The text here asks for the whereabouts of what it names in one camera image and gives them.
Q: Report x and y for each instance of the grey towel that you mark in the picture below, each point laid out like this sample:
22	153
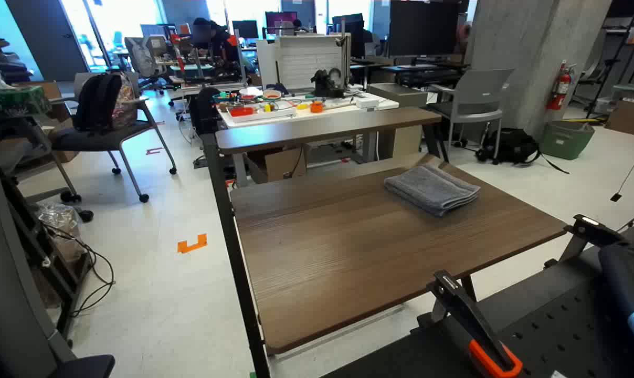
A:
433	189

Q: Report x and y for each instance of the brown cardboard box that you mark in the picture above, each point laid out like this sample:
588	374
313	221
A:
275	164
631	116

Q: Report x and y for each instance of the cluttered white table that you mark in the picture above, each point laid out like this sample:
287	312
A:
318	128

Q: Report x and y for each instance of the orange cup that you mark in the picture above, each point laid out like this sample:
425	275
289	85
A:
318	108

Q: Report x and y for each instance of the white tray with parts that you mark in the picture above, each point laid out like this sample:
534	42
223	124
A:
289	105

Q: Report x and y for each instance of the orange flat part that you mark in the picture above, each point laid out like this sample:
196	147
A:
243	110

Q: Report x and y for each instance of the white partition board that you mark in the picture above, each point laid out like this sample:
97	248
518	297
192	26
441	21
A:
309	60

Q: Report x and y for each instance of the black backpack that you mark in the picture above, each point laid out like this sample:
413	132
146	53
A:
205	110

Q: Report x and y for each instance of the orange floor tape marker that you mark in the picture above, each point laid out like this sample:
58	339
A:
192	246

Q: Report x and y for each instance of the computer monitor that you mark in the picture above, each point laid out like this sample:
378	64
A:
283	21
247	28

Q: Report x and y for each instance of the person in black clothes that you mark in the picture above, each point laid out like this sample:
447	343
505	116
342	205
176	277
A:
215	42

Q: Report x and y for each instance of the grey mesh-back chair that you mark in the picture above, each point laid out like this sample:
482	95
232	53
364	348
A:
479	95

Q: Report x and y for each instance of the large dark screen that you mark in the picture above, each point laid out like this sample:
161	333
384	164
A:
425	26

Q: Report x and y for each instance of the black bag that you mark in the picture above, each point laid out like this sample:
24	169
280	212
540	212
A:
509	146

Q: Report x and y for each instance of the grey chair with wheeled legs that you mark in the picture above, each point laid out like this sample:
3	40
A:
97	138

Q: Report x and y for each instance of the black jacket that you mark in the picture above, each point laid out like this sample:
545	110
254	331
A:
97	101

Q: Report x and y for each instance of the green plastic basket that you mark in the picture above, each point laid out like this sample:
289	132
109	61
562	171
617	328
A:
565	138

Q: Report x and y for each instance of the clear plastic bag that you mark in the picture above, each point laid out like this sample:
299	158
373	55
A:
58	223

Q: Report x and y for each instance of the red fire extinguisher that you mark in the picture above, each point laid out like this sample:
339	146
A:
560	86

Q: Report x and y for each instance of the black perforated mounting board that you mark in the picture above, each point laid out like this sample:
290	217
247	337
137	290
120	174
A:
562	328

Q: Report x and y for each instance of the black equipment rack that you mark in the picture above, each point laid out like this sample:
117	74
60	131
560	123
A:
30	223

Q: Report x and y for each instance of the black stand leg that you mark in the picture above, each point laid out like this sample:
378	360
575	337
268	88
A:
629	174

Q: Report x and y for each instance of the black metal table frame post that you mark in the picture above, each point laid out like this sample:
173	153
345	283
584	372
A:
232	237

